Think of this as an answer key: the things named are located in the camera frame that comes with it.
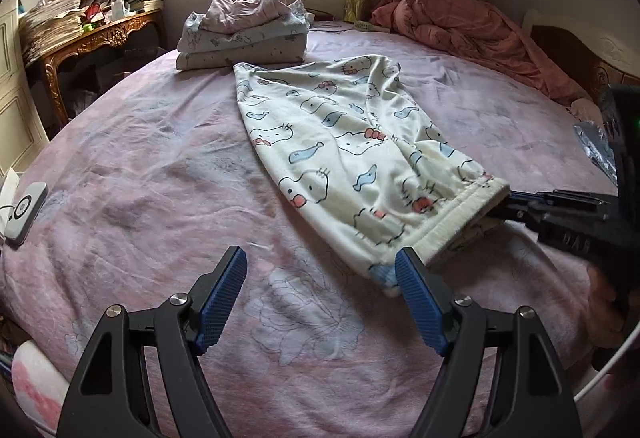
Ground white cable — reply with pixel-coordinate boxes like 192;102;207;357
575;318;640;401

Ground pink and white cloth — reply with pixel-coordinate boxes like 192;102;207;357
12;340;71;438

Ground grey round-dial device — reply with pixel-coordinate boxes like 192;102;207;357
2;182;49;246

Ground thin dark cable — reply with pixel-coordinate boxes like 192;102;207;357
305;8;351;33

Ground folded beige speckled cloth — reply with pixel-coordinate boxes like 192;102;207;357
175;34;308;71

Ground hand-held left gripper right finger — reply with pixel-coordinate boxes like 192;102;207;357
394;246;583;438

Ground carved wooden desk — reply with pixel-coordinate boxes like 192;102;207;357
40;10;166;139

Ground cartoon cat print pants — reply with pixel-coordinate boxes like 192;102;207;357
233;55;511;297

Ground stack of papers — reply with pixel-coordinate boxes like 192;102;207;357
19;0;83;64

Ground person's right hand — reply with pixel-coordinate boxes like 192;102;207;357
586;265;632;351

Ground white panelled cabinet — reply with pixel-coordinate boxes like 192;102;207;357
0;8;51;169

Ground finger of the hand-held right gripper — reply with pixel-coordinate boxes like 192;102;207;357
510;190;611;209
487;203;543;231

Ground stack of folded clothes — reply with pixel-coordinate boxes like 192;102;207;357
178;3;312;53

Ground pale pillow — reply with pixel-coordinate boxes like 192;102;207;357
570;98;606;120

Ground pink quilt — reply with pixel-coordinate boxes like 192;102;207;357
370;0;591;106

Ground white and brown wooden headboard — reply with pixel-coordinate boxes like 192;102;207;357
522;9;640;119

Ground crumpled pink garment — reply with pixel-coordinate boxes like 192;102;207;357
200;0;293;35

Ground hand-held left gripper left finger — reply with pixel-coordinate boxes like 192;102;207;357
56;245;249;438

